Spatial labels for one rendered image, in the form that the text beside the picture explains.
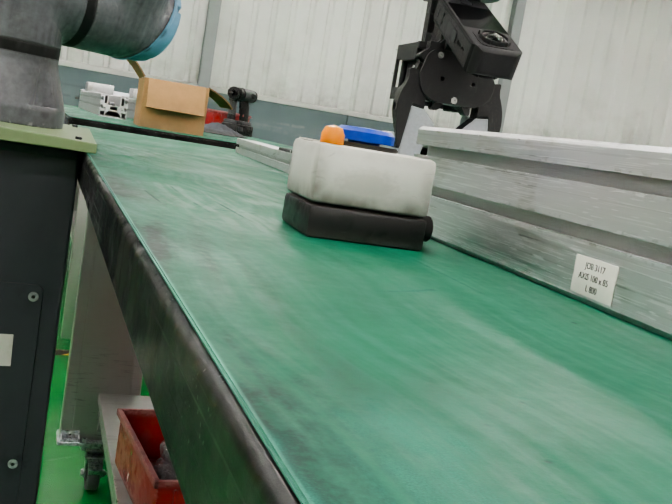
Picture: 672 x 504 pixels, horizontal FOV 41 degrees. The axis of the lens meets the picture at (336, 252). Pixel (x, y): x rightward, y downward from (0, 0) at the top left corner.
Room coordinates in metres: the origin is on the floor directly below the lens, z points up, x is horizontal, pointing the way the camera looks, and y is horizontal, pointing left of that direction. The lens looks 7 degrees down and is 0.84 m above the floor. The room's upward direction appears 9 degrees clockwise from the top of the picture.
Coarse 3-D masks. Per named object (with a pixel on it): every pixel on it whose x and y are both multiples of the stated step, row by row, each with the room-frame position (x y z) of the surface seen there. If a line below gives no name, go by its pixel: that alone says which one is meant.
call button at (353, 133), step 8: (344, 128) 0.60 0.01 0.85; (352, 128) 0.59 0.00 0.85; (360, 128) 0.59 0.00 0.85; (368, 128) 0.60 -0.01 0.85; (352, 136) 0.59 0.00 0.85; (360, 136) 0.59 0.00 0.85; (368, 136) 0.59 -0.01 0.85; (376, 136) 0.59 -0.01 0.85; (384, 136) 0.59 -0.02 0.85; (392, 136) 0.60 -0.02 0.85; (368, 144) 0.60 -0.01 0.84; (376, 144) 0.60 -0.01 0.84; (384, 144) 0.59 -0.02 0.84; (392, 144) 0.60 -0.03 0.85
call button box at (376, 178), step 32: (320, 160) 0.56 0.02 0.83; (352, 160) 0.57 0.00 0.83; (384, 160) 0.57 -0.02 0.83; (416, 160) 0.58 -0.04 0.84; (320, 192) 0.56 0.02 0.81; (352, 192) 0.57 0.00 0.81; (384, 192) 0.57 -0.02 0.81; (416, 192) 0.58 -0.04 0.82; (320, 224) 0.56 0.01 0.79; (352, 224) 0.57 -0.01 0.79; (384, 224) 0.57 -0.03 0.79; (416, 224) 0.58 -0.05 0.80
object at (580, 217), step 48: (432, 144) 0.71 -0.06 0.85; (480, 144) 0.62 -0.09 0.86; (528, 144) 0.55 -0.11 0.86; (576, 144) 0.50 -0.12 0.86; (624, 144) 0.46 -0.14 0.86; (432, 192) 0.72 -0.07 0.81; (480, 192) 0.61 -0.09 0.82; (528, 192) 0.54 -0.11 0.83; (576, 192) 0.49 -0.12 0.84; (624, 192) 0.45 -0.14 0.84; (480, 240) 0.60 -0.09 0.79; (528, 240) 0.53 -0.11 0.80; (576, 240) 0.48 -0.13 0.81; (624, 240) 0.46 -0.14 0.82; (576, 288) 0.47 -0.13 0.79; (624, 288) 0.43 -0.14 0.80
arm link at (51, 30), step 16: (0, 0) 1.08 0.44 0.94; (16, 0) 1.09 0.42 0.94; (32, 0) 1.09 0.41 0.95; (48, 0) 1.11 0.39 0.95; (64, 0) 1.12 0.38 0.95; (80, 0) 1.14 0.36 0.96; (96, 0) 1.15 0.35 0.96; (0, 16) 1.08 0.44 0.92; (16, 16) 1.09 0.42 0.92; (32, 16) 1.10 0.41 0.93; (48, 16) 1.11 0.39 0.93; (64, 16) 1.13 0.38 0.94; (80, 16) 1.14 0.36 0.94; (0, 32) 1.08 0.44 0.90; (16, 32) 1.09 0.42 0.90; (32, 32) 1.10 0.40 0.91; (48, 32) 1.12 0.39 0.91; (64, 32) 1.15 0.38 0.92; (80, 32) 1.16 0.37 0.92
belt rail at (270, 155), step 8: (240, 144) 1.82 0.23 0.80; (248, 144) 1.72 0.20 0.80; (256, 144) 1.64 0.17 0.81; (264, 144) 1.67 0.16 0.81; (240, 152) 1.80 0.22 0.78; (248, 152) 1.71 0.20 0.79; (256, 152) 1.67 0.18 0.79; (264, 152) 1.55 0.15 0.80; (272, 152) 1.48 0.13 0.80; (280, 152) 1.42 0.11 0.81; (256, 160) 1.62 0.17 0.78; (264, 160) 1.54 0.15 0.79; (272, 160) 1.47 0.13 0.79; (280, 160) 1.45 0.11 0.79; (288, 160) 1.36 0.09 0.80; (280, 168) 1.40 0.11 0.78; (288, 168) 1.35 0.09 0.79
